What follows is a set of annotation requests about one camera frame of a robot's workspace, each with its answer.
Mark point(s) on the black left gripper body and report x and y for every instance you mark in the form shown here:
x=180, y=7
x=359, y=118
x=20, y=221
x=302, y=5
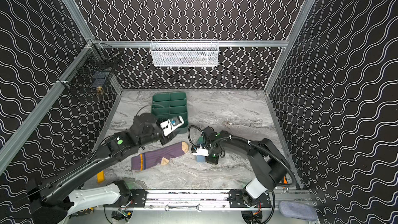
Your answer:
x=166, y=137

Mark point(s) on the grey cloth pad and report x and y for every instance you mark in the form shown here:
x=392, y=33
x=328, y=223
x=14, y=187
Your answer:
x=298, y=211

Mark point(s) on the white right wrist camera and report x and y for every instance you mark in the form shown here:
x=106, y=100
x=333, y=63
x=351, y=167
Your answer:
x=200, y=152

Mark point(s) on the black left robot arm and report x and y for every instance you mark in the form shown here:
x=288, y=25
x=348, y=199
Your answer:
x=49, y=199

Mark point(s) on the white mesh wall basket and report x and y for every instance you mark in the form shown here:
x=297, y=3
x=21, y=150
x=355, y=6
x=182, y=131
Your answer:
x=184, y=52

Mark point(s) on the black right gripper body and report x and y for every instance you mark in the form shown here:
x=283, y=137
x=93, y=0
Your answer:
x=211, y=159

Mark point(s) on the purple striped sock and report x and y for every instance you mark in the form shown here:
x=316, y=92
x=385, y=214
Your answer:
x=161, y=156

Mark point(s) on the green divided plastic tray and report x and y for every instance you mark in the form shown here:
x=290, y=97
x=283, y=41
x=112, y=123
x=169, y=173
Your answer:
x=167, y=105

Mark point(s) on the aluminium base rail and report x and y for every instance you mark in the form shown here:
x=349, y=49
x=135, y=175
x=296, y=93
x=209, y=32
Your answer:
x=213, y=200

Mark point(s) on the blue orange striped sock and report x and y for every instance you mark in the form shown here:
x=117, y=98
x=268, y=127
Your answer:
x=200, y=143

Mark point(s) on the black wire wall basket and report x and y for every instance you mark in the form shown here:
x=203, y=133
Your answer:
x=91, y=80

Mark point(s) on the yellow block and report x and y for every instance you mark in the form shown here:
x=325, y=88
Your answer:
x=100, y=177

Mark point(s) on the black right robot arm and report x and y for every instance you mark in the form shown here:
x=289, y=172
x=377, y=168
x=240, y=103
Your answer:
x=270, y=167

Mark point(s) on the silver wrench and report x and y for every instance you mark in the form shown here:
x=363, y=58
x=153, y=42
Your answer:
x=189, y=207

